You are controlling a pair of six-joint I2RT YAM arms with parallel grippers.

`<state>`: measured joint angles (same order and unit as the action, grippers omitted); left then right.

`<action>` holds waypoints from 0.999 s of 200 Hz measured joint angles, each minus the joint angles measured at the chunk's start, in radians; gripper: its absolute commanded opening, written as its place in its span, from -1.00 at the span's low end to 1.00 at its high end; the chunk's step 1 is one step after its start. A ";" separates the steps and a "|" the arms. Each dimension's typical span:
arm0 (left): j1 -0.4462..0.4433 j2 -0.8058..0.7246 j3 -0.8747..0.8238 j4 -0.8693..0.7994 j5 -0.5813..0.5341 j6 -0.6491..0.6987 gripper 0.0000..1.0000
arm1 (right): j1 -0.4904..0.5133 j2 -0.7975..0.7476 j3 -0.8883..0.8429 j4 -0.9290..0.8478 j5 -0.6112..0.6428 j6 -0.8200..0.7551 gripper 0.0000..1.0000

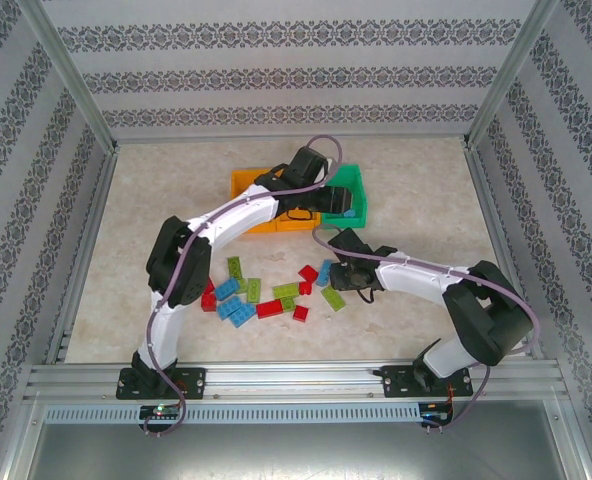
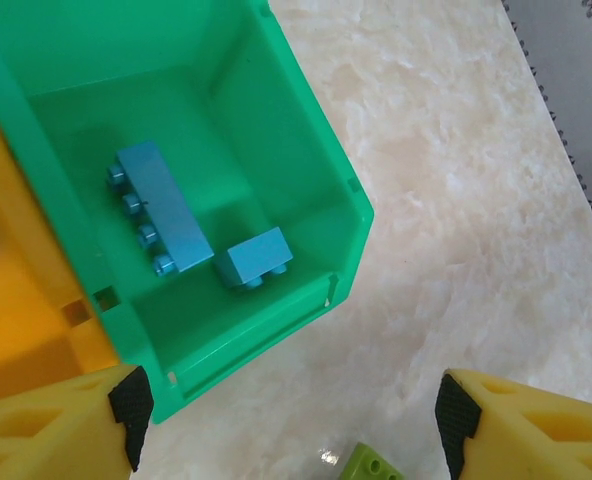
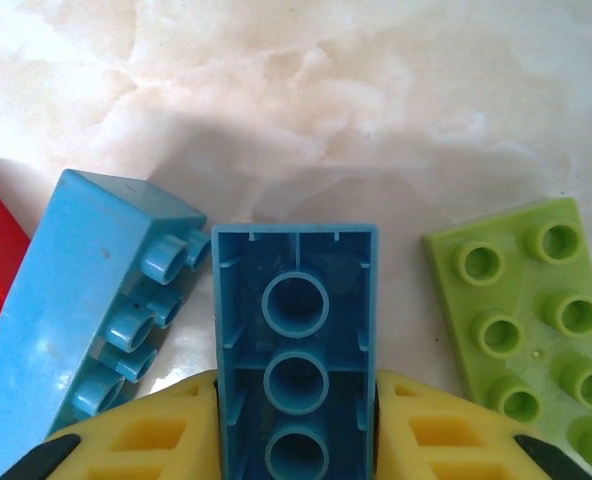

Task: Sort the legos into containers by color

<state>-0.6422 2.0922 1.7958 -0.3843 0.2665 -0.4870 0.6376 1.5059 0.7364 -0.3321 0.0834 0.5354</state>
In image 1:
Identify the blue lego brick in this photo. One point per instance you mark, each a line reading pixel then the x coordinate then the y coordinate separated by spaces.
pixel 323 272
pixel 242 315
pixel 229 307
pixel 227 288
pixel 348 213

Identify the small red lego brick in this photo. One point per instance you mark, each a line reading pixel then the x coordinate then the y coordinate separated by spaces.
pixel 305 288
pixel 301 313
pixel 208 302

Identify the small lime green lego brick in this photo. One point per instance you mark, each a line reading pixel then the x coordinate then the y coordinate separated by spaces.
pixel 289 303
pixel 242 286

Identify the long red lego brick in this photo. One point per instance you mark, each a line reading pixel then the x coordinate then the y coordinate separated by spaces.
pixel 269 309
pixel 210 286

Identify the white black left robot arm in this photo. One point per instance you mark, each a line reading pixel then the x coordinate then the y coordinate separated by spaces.
pixel 241 220

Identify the green plastic bin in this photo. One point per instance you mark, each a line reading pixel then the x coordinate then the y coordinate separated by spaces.
pixel 353 175

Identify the orange plastic bin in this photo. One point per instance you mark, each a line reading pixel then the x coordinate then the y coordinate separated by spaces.
pixel 286 226
pixel 241 185

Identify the grey metal sheet panel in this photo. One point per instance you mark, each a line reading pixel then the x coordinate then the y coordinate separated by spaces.
pixel 296 455

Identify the aluminium frame cross bar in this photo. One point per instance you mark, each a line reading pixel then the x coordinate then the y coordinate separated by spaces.
pixel 291 138

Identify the aluminium mounting rail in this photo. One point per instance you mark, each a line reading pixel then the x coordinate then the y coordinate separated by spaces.
pixel 286 380

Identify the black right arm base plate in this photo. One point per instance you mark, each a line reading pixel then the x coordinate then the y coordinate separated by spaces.
pixel 391 382

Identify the aluminium side rail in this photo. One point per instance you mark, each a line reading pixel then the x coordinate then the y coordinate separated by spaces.
pixel 83 250
pixel 501 250

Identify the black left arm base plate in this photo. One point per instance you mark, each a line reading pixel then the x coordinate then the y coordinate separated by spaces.
pixel 196 382

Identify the aluminium frame post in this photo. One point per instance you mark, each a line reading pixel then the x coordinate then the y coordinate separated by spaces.
pixel 511 70
pixel 68 70

